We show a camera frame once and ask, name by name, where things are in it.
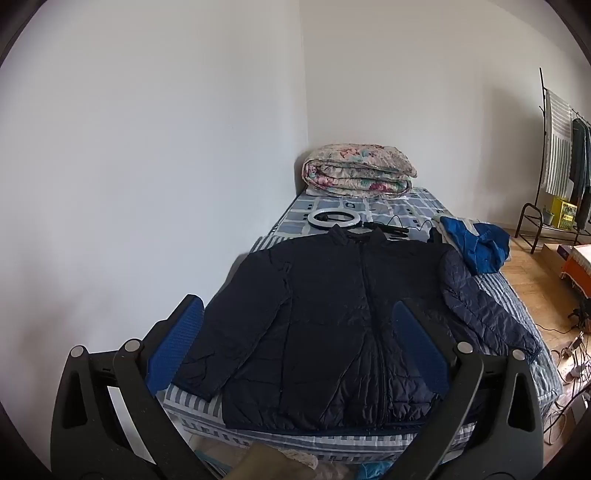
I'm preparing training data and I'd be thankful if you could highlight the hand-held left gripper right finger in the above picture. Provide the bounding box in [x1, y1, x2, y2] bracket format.
[392, 298, 546, 480]

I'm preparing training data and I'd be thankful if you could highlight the dark green hanging garment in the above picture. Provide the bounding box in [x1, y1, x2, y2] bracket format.
[569, 117, 591, 229]

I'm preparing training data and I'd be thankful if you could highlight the bed with striped sheet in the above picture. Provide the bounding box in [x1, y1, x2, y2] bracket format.
[163, 187, 564, 462]

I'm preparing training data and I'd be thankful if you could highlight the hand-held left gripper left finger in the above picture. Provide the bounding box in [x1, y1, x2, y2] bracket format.
[50, 294, 218, 480]

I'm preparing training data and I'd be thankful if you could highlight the orange stool with white cloth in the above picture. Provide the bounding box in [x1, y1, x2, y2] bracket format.
[560, 244, 591, 296]

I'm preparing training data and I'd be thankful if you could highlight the folded floral quilt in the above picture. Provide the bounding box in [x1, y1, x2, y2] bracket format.
[302, 143, 417, 198]

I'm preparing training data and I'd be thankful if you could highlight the brown cardboard box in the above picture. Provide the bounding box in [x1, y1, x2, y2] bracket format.
[541, 242, 575, 278]

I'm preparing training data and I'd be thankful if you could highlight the yellow box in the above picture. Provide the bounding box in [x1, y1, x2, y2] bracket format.
[551, 198, 578, 230]

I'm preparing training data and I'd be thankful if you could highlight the white ring light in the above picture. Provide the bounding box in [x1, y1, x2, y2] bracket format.
[308, 209, 410, 234]

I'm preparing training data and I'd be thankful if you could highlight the black metal clothes rack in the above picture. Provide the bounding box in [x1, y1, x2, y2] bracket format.
[515, 68, 591, 254]

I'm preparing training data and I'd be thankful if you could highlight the blue jacket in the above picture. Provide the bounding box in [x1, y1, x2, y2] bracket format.
[434, 215, 511, 275]

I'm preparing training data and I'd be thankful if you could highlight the dark navy quilted jacket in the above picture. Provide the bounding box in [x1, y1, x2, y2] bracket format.
[173, 224, 542, 433]

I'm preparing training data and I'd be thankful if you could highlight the olive cloth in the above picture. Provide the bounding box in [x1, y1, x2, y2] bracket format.
[231, 445, 319, 480]

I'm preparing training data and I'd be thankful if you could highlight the teal cloth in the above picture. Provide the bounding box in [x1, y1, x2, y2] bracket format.
[358, 462, 393, 480]

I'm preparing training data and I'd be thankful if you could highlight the striped hanging towel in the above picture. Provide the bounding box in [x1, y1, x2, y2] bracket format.
[541, 90, 575, 197]

